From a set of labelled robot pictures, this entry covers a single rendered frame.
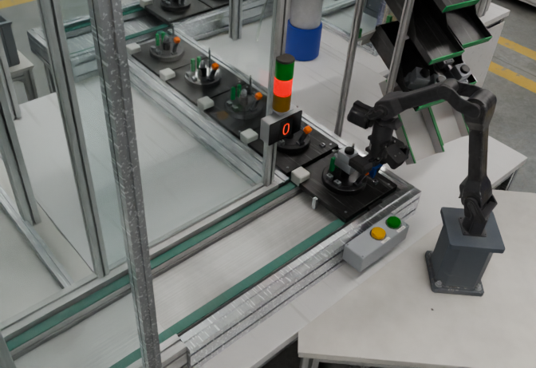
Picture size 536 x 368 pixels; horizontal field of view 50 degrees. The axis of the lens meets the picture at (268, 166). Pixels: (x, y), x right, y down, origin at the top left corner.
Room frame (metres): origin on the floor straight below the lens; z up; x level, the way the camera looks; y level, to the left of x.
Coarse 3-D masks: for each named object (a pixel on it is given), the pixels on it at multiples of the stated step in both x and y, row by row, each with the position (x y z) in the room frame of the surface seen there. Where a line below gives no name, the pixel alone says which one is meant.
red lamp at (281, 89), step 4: (276, 80) 1.31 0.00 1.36; (292, 80) 1.32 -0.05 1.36; (276, 84) 1.31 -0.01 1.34; (280, 84) 1.31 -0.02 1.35; (284, 84) 1.30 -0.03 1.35; (288, 84) 1.31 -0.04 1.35; (292, 84) 1.32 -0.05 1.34; (276, 88) 1.31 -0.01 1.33; (280, 88) 1.31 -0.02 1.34; (284, 88) 1.30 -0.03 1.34; (288, 88) 1.31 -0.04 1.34; (276, 92) 1.31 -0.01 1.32; (280, 92) 1.31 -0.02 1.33; (284, 92) 1.31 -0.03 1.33; (288, 92) 1.31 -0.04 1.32; (280, 96) 1.31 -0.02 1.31; (284, 96) 1.31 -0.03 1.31; (288, 96) 1.31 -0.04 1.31
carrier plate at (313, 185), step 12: (312, 168) 1.42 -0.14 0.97; (312, 180) 1.36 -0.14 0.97; (384, 180) 1.39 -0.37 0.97; (312, 192) 1.31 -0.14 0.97; (324, 192) 1.31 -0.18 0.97; (360, 192) 1.33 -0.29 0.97; (372, 192) 1.33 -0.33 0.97; (384, 192) 1.33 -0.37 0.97; (324, 204) 1.27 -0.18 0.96; (336, 204) 1.26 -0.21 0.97; (348, 204) 1.27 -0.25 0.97; (360, 204) 1.27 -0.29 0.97; (348, 216) 1.22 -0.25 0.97
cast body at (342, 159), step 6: (342, 150) 1.38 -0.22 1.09; (348, 150) 1.37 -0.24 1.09; (354, 150) 1.38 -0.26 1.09; (336, 156) 1.39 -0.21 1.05; (342, 156) 1.37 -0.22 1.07; (348, 156) 1.35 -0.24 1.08; (336, 162) 1.38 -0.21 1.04; (342, 162) 1.36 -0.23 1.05; (348, 162) 1.35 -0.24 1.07; (342, 168) 1.36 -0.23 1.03; (348, 168) 1.35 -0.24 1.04
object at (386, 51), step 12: (384, 24) 1.66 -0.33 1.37; (396, 24) 1.70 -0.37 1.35; (372, 36) 1.67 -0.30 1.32; (384, 36) 1.63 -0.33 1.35; (396, 36) 1.73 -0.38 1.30; (384, 48) 1.62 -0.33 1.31; (408, 48) 1.69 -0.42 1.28; (384, 60) 1.61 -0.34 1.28; (408, 60) 1.65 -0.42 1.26; (420, 60) 1.65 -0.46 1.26; (408, 72) 1.60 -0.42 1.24; (432, 72) 1.61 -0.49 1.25; (420, 108) 1.47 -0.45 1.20
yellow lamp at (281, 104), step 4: (276, 96) 1.31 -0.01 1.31; (276, 100) 1.31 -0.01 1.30; (280, 100) 1.31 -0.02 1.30; (284, 100) 1.31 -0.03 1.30; (288, 100) 1.31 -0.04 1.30; (272, 104) 1.33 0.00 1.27; (276, 104) 1.31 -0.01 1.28; (280, 104) 1.30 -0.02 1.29; (284, 104) 1.31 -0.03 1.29; (288, 104) 1.31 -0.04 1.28; (276, 108) 1.31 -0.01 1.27; (280, 108) 1.30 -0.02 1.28; (284, 108) 1.31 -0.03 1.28; (288, 108) 1.31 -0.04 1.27; (280, 112) 1.30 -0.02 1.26; (284, 112) 1.31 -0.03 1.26
